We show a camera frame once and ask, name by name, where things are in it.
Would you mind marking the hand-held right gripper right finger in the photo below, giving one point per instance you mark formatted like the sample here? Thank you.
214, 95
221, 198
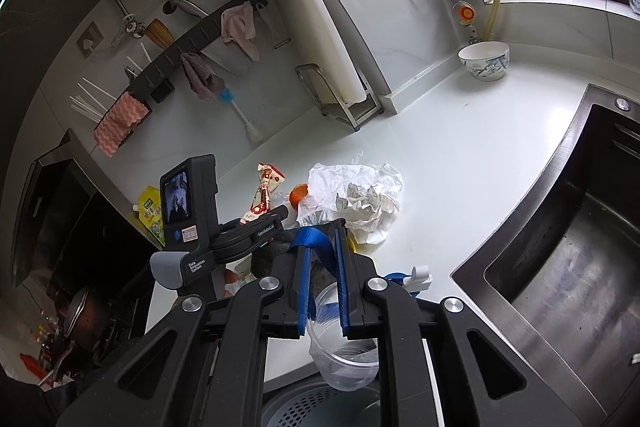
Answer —
342, 287

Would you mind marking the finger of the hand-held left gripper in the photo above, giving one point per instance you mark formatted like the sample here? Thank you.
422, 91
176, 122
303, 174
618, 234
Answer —
270, 223

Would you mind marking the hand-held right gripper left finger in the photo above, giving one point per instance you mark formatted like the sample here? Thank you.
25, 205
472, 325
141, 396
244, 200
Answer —
303, 292

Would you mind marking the clear plastic cup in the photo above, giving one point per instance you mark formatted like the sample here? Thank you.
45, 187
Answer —
345, 364

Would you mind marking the printed paper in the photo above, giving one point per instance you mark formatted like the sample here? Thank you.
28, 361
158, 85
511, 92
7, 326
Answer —
365, 207

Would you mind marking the white paper trash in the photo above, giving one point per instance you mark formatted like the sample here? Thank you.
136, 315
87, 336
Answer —
350, 177

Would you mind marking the grey perforated trash bin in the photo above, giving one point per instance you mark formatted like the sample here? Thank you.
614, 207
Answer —
310, 407

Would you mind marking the red white snack wrapper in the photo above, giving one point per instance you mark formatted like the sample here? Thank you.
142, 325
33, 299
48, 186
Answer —
264, 192

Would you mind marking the orange peel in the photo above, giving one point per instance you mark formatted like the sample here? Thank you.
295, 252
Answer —
298, 196

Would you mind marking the clear plastic bag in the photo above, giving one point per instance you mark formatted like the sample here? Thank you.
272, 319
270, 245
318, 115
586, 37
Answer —
310, 212

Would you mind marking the yellow spout pouch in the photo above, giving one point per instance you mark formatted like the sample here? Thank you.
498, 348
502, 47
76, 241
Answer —
150, 217

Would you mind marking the brown eggshell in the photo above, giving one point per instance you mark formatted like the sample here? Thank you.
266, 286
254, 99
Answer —
235, 279

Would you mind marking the white blue plastic piece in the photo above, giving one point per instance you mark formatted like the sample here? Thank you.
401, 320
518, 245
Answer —
412, 279

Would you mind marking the blue white bottle brush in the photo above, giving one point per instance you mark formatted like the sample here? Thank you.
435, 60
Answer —
245, 117

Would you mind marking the pink striped cloth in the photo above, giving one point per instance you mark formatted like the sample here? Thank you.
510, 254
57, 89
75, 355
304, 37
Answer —
120, 122

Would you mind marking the grey hanging cloth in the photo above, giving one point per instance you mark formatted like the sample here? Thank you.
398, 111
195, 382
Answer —
200, 77

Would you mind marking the metal board rack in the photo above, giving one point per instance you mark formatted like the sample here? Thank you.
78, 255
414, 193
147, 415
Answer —
360, 112

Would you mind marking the bundle of white chopsticks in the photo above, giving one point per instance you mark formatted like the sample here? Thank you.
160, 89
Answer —
92, 102

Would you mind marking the wok on stove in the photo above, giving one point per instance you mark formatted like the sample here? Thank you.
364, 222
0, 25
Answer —
75, 322

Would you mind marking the white cutting board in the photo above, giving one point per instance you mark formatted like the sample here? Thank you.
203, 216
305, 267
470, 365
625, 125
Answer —
320, 12

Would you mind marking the steel sink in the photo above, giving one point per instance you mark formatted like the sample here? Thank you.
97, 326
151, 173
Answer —
575, 247

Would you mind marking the white patterned bowl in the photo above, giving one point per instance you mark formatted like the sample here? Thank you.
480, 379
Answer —
484, 64

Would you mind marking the black wall rail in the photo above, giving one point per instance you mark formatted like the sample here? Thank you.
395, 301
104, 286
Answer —
200, 34

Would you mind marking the wall socket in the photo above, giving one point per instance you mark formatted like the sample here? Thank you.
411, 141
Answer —
90, 39

